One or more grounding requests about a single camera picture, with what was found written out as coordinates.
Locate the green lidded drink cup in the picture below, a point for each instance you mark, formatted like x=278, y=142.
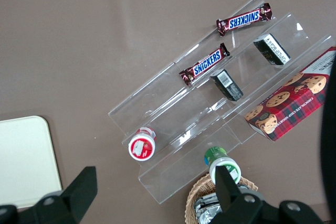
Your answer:
x=219, y=159

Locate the red tartan cookie box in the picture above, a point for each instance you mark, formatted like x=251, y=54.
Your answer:
x=291, y=103

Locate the small black carton box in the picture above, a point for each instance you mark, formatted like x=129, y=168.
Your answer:
x=272, y=49
x=227, y=85

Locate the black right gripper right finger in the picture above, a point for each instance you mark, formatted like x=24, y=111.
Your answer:
x=236, y=205

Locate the Snickers chocolate bar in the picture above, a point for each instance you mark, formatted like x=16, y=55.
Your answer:
x=204, y=64
x=244, y=19

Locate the cream plastic serving tray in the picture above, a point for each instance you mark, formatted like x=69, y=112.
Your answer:
x=23, y=161

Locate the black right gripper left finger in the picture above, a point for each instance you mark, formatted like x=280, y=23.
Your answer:
x=76, y=197

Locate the red strawberry yogurt cup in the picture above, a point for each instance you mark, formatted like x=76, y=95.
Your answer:
x=141, y=148

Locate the foil-wrapped sandwich pack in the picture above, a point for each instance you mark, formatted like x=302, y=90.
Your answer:
x=206, y=200
x=207, y=214

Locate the wicker basket with foil packs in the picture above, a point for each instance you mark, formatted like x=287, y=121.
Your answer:
x=197, y=191

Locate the clear acrylic stepped display stand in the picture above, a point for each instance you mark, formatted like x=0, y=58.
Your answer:
x=183, y=119

